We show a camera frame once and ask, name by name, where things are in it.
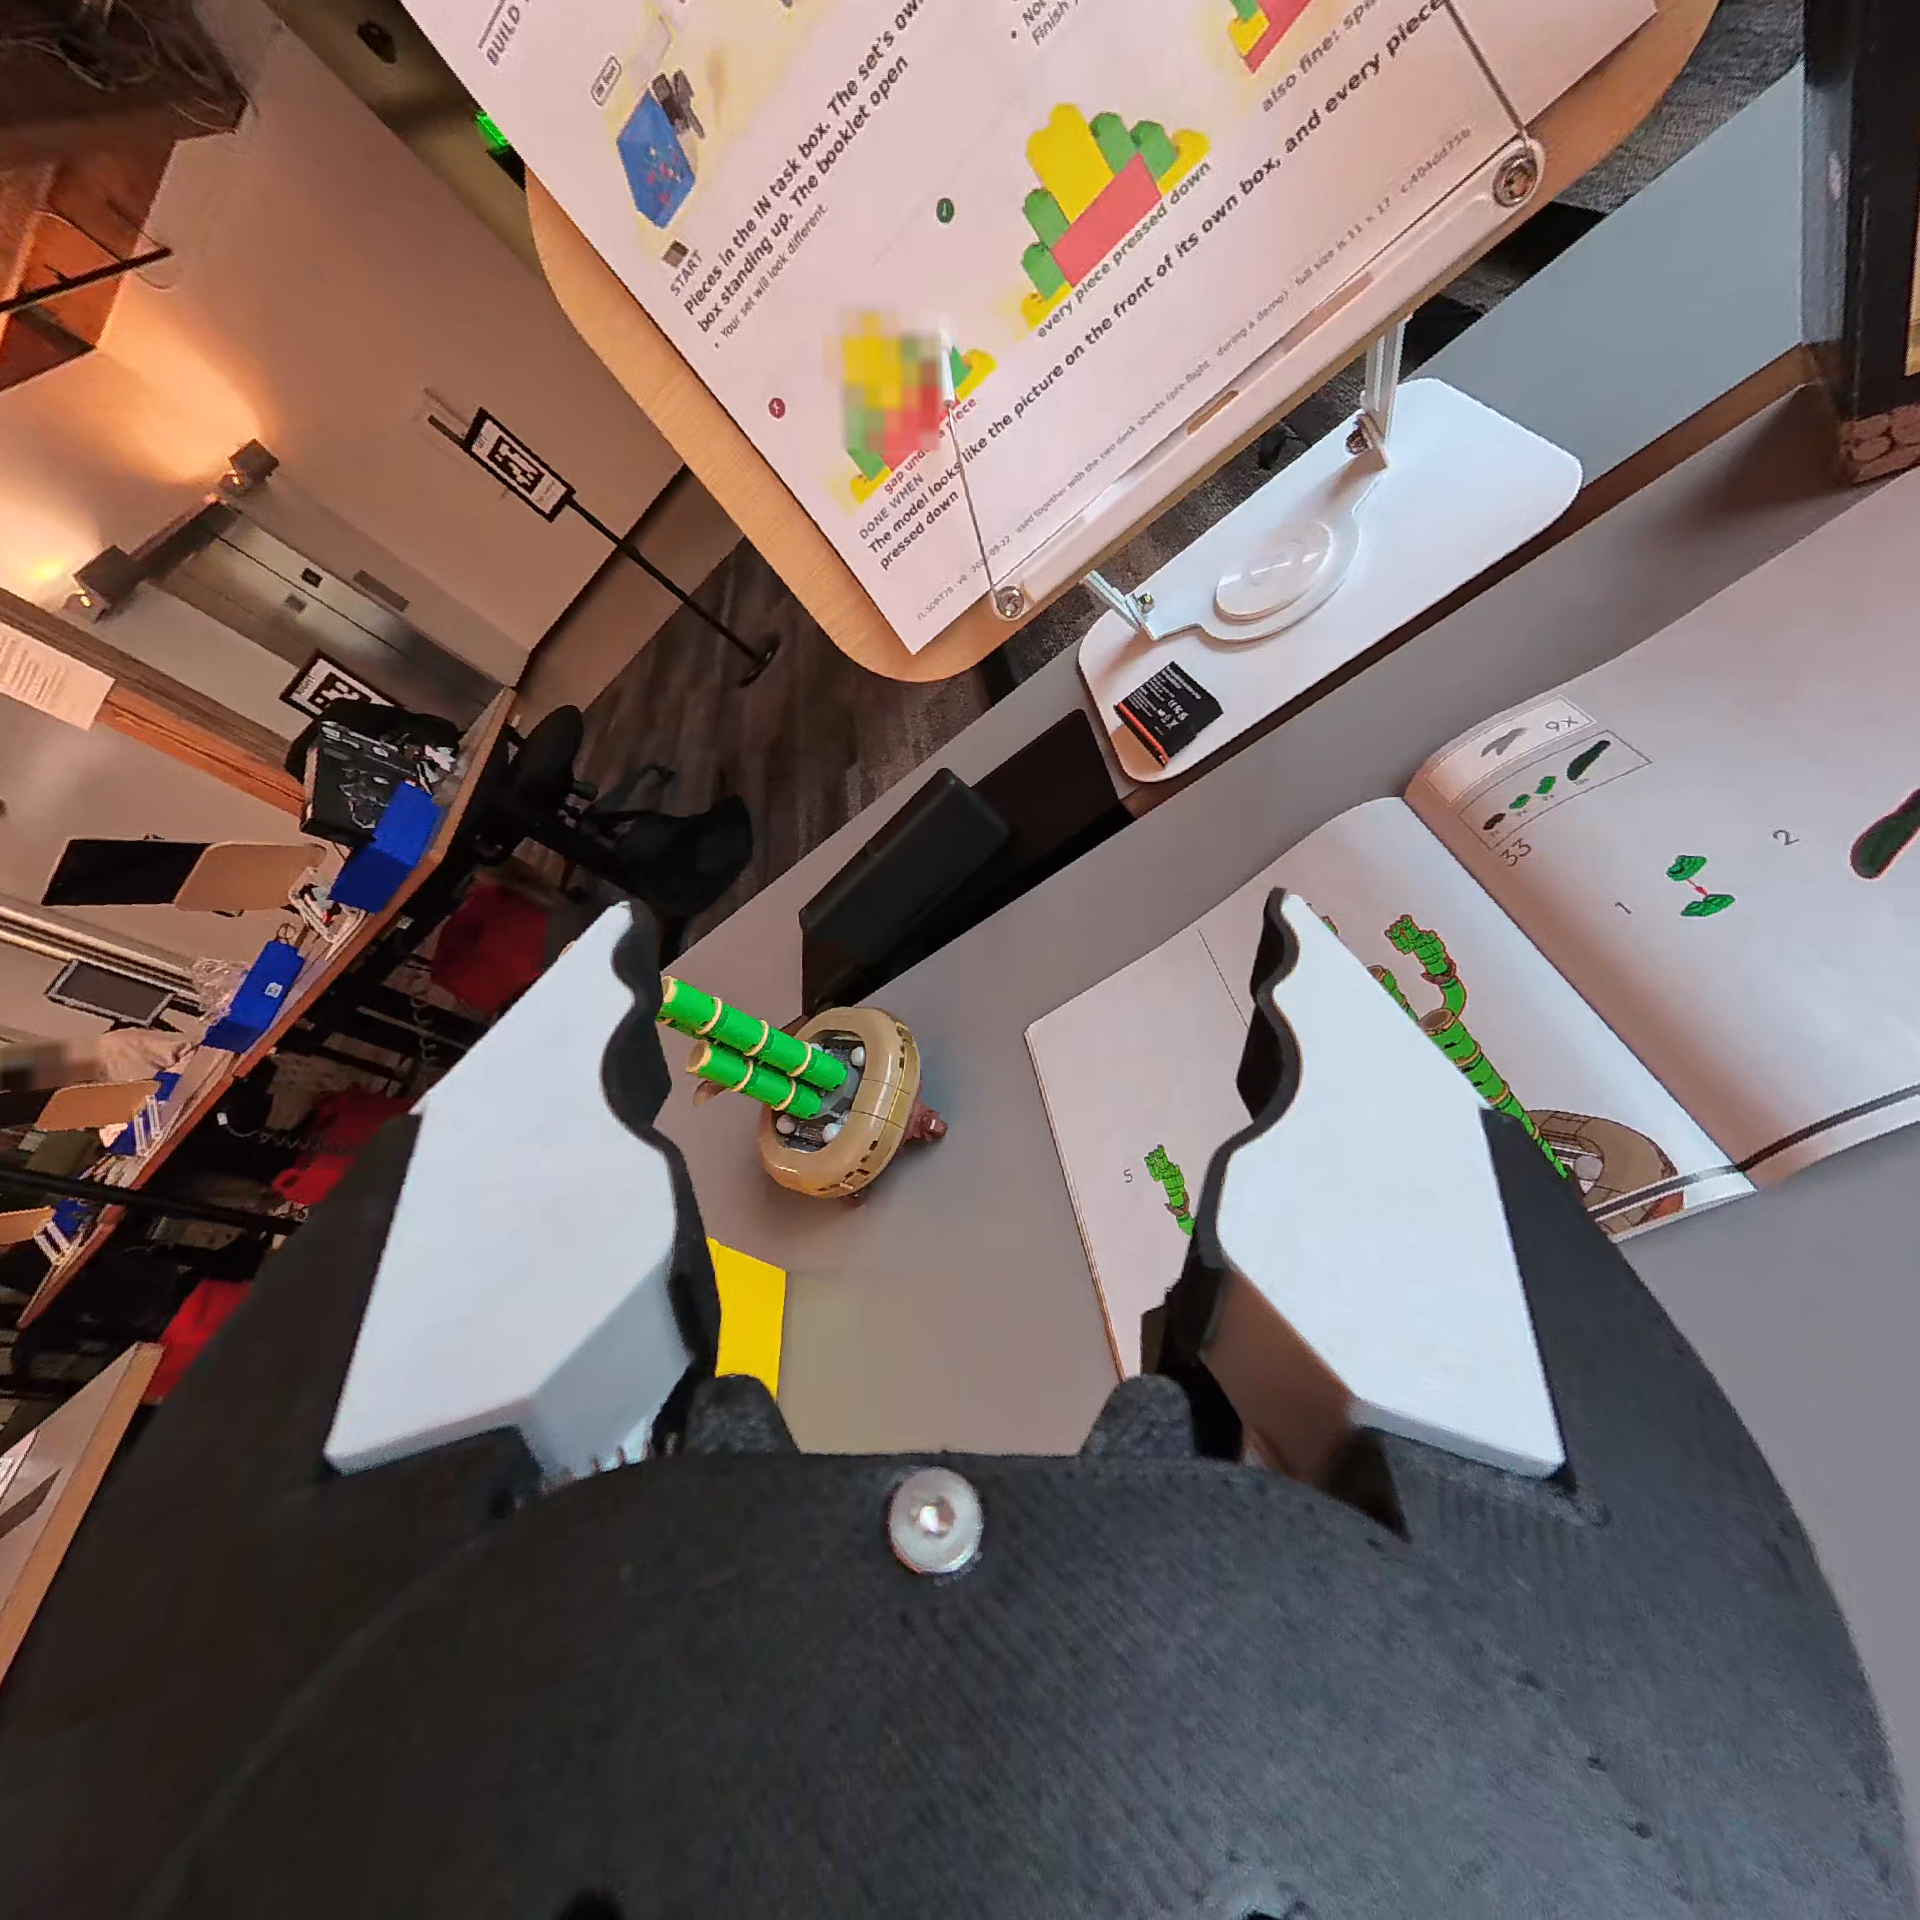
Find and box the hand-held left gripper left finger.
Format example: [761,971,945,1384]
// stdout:
[323,901,726,1486]

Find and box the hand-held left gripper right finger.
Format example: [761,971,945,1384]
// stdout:
[1140,887,1568,1486]

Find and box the tan and green lego bamboo model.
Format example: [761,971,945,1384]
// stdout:
[657,975,949,1202]

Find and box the open lego instruction booklet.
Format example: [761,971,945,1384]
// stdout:
[1027,594,1920,1378]

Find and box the yellow paper piece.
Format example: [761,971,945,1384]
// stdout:
[706,1238,790,1398]

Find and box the red bag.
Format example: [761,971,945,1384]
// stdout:
[436,885,549,1013]

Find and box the blue box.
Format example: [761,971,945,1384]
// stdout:
[329,782,441,914]
[201,937,310,1054]

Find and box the long wooden workbench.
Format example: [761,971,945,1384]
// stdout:
[0,690,519,1330]

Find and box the black office chair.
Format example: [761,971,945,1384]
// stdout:
[480,705,752,918]

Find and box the black equipment case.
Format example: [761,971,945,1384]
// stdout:
[300,717,460,842]

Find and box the black rectangular box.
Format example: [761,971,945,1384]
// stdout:
[799,767,1013,1012]

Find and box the floor sign stand with tag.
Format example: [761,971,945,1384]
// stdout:
[425,394,782,683]

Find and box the wooden document stand white base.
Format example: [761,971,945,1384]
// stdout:
[524,0,1718,783]

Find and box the printed instruction sheet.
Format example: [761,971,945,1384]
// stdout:
[402,0,1658,657]

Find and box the wooden shelf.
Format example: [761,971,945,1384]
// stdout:
[0,0,250,391]

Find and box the black framed panel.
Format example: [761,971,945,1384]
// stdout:
[1800,0,1920,485]

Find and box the white paper wall notice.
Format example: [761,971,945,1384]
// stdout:
[0,622,115,732]

